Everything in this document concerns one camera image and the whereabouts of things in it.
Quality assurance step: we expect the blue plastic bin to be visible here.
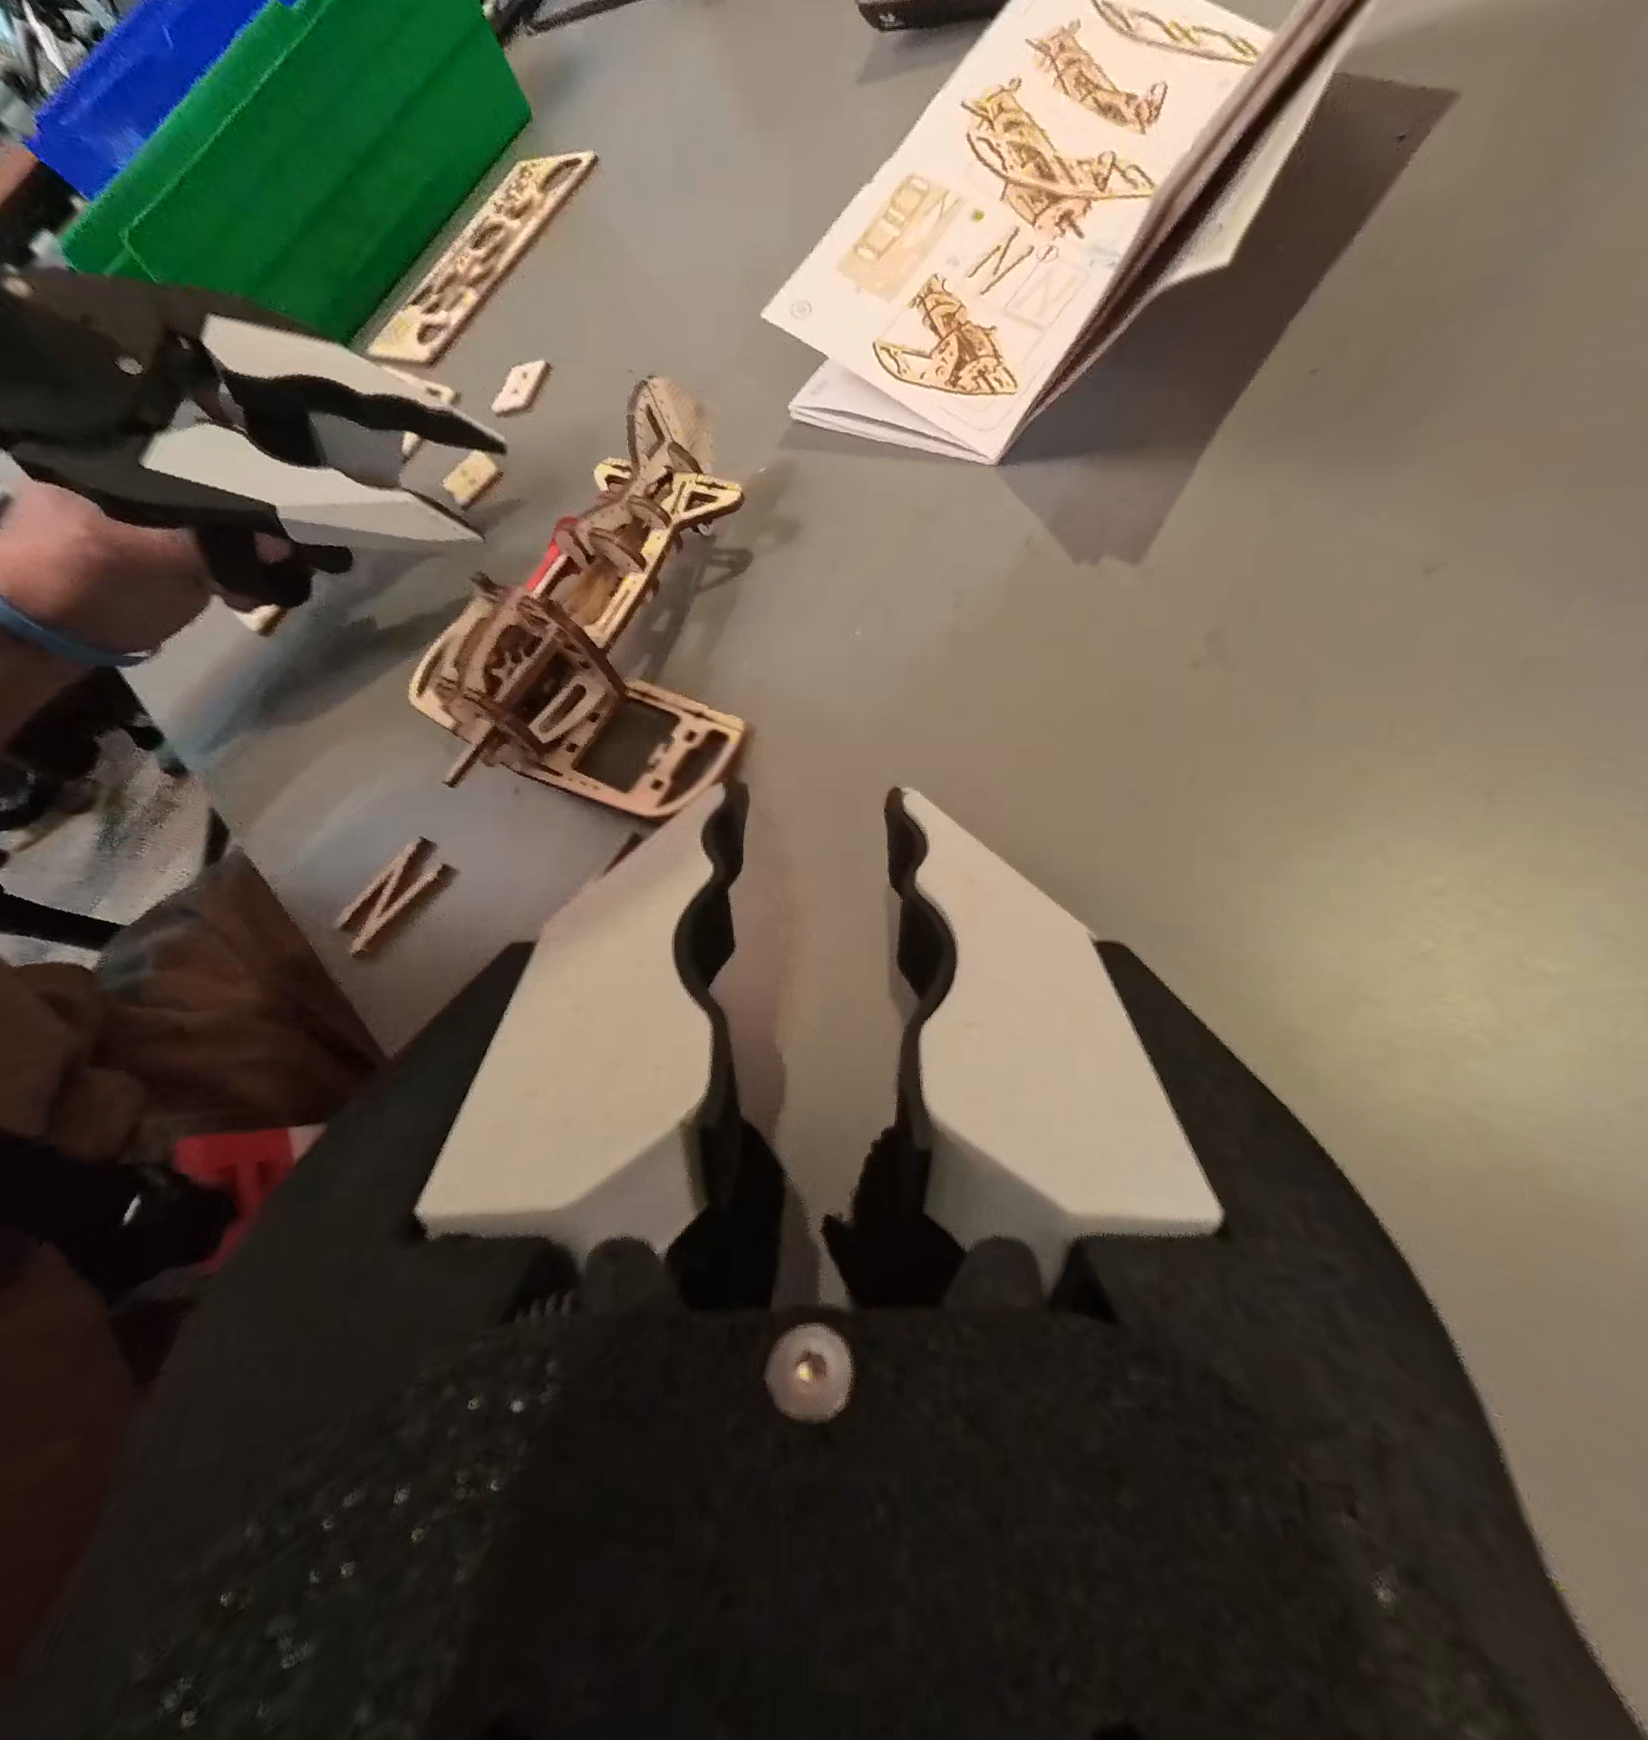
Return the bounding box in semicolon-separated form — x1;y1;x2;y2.
28;0;276;198

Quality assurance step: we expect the person's brown clothing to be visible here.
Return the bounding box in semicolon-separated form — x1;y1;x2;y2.
0;849;377;1740

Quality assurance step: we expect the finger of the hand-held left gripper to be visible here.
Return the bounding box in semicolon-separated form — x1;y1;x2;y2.
137;415;484;553
203;316;509;458

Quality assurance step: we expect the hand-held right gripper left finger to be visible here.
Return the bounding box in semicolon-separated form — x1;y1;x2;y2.
415;779;789;1310

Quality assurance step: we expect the person's left hand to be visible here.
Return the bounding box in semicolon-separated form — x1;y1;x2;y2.
0;483;229;661

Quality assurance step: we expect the wooden parts sheet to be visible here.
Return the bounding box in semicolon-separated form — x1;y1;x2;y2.
367;151;597;364

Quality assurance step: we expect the blue wristband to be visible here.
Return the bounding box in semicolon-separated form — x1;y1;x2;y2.
0;535;153;669

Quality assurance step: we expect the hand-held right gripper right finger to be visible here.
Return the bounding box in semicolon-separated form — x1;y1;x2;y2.
822;787;1228;1310

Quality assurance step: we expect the wooden model airplane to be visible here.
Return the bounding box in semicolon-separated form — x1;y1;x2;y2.
410;378;751;823

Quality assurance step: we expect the green plastic bin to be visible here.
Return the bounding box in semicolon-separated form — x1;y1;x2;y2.
58;0;532;341

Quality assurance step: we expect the zigzag wooden strut piece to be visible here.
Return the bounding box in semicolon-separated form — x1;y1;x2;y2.
337;839;447;955

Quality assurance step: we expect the red stool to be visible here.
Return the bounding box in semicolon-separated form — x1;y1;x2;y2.
173;1126;300;1224

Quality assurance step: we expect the instruction booklet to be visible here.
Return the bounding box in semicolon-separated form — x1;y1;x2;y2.
760;0;1374;467

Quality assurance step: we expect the grey desk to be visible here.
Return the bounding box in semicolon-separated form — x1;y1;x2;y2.
129;0;1648;1605

